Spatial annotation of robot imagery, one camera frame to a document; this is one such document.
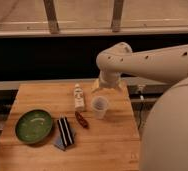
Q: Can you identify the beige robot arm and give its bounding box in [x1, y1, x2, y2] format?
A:
[93, 42, 188, 171]

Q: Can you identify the green ceramic bowl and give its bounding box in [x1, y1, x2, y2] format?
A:
[15, 109, 53, 144]

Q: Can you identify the white tube bottle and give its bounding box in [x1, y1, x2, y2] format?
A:
[74, 84, 85, 112]

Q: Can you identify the right metal window post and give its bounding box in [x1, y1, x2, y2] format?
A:
[111, 0, 124, 32]

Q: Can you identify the wooden table board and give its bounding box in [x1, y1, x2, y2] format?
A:
[0, 82, 140, 171]

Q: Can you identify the metal window post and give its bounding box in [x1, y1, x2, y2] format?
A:
[111, 0, 124, 32]
[43, 0, 59, 34]

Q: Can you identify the blue sponge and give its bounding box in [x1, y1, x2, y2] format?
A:
[54, 128, 76, 151]

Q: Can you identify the white cable plug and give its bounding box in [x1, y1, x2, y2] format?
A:
[137, 85, 145, 101]

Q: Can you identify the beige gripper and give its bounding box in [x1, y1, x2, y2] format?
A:
[92, 75, 122, 92]

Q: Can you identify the left metal window post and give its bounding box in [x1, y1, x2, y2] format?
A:
[43, 0, 59, 34]

